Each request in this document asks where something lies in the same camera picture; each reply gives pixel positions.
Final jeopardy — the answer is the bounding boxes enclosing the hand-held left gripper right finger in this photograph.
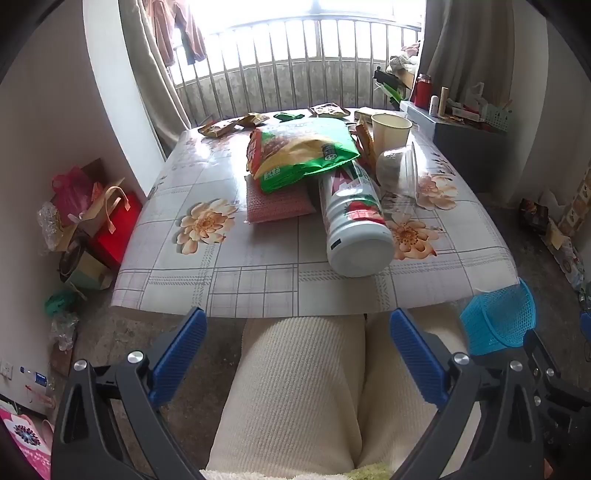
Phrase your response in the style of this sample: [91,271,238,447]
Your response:
[389,308,551,480]

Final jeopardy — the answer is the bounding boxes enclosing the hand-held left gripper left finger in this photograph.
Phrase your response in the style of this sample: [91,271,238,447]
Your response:
[51,307,208,480]

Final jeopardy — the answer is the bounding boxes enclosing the blue mesh waste basket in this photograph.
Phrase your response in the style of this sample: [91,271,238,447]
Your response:
[459,278,537,356]

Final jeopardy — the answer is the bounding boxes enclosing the white bottle with strawberry label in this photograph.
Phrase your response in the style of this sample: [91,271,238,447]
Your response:
[318,161,395,278]

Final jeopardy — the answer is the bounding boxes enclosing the pink snack bag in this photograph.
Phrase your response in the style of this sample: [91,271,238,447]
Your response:
[245,175,319,225]

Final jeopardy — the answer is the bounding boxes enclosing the clear plastic cup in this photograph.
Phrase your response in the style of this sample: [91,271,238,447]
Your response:
[376,141,422,217]

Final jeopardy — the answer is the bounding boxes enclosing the cream paper cup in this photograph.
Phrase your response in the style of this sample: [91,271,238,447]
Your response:
[370,113,413,158]

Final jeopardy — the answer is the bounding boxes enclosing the green chip bag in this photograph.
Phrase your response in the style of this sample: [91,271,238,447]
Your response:
[247,117,362,195]

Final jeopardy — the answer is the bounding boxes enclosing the person's right leg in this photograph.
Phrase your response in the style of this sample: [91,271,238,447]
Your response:
[358,305,472,469]

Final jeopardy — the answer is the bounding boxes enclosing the person's leg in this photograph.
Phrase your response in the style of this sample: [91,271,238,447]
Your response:
[205,316,366,474]
[358,305,472,469]

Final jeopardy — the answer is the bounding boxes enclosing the pile of white bags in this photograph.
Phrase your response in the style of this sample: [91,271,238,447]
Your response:
[540,189,591,296]

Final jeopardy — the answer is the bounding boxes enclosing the floral plastic tablecloth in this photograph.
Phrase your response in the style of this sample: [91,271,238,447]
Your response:
[111,108,520,319]

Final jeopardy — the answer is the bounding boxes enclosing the person's left leg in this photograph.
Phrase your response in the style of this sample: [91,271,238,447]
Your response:
[205,316,366,474]

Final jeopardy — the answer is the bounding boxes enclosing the dark snack bag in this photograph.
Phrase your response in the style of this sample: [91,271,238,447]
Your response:
[519,198,551,232]

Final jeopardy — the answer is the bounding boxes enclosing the pale green box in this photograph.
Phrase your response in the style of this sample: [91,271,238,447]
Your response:
[65,251,115,290]

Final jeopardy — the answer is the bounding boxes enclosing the patterned wrapped roll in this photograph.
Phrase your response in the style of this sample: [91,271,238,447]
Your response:
[556,166,591,241]

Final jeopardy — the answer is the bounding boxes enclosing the green plastic bag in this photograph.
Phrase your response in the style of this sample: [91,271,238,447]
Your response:
[45,291,78,318]

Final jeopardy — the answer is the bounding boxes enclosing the red gift bag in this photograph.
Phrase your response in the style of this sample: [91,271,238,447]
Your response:
[92,191,144,271]

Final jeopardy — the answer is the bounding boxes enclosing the cream fluffy top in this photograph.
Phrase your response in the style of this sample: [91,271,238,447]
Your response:
[201,464,393,480]

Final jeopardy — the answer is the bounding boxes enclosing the pink floral bag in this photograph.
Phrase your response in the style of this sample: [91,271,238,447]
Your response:
[0,408,55,480]

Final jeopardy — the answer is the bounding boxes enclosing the clear plastic bag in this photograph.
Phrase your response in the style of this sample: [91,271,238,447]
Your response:
[37,200,64,254]

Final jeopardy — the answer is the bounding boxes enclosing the pink plastic bag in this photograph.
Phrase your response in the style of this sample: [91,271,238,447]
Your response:
[51,166,96,217]

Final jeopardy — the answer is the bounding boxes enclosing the grey cabinet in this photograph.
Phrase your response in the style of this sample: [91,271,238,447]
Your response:
[399,99,532,195]

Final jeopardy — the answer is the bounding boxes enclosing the green plastic desk basket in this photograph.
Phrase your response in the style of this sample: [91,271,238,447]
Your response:
[478,104,514,132]

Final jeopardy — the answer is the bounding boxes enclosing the large gold snack wrapper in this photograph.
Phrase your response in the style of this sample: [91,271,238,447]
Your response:
[198,119,242,138]

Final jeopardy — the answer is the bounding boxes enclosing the orange patterned snack packet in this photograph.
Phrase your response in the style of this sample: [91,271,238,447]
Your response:
[308,103,352,119]

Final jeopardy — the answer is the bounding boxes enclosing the red thermos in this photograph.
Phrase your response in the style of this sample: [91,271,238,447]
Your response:
[413,74,432,110]

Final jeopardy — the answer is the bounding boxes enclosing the beige curtain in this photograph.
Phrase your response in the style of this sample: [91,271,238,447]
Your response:
[117,0,192,160]
[418,0,548,112]

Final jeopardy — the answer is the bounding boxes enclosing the cardboard box with clothes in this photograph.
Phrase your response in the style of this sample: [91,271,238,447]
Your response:
[388,53,422,89]

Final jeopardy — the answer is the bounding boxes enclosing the metal balcony railing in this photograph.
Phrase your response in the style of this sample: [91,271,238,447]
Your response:
[171,14,423,127]

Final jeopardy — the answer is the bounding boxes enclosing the hanging pink clothes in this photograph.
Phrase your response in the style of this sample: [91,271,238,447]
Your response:
[143,0,208,68]

